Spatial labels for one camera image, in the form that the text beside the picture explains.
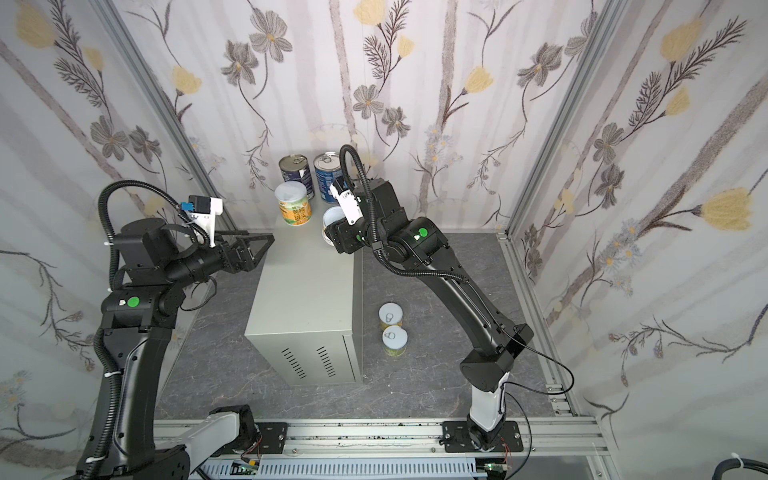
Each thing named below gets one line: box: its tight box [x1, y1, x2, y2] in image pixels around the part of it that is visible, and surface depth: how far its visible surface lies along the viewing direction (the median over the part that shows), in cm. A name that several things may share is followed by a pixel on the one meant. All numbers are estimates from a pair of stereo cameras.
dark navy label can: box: [278, 154, 315, 200], surface depth 76 cm
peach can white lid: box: [274, 180, 312, 227], surface depth 73 cm
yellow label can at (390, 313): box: [378, 301, 404, 331], surface depth 92 cm
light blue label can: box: [313, 151, 341, 203], surface depth 76 cm
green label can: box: [381, 325, 409, 357], surface depth 88 cm
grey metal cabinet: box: [245, 198, 364, 387], surface depth 65 cm
